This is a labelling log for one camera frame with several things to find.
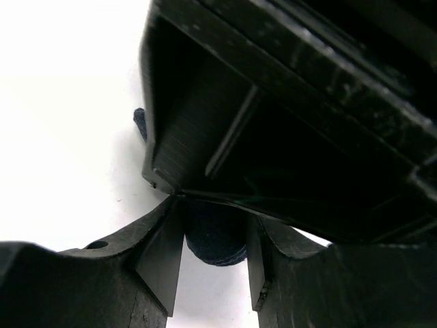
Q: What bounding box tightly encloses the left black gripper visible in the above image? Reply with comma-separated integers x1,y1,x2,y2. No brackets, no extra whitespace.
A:
158,1,436,201

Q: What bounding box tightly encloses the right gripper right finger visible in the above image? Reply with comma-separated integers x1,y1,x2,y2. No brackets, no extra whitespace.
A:
244,215,332,312

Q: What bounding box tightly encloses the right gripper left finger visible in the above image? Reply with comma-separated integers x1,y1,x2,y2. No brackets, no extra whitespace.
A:
57,196,187,317

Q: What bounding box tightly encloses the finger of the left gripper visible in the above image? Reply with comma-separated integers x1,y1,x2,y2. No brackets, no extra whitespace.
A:
141,16,436,243

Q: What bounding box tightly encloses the navy patterned sock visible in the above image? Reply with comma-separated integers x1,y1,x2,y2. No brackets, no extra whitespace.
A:
132,107,249,267

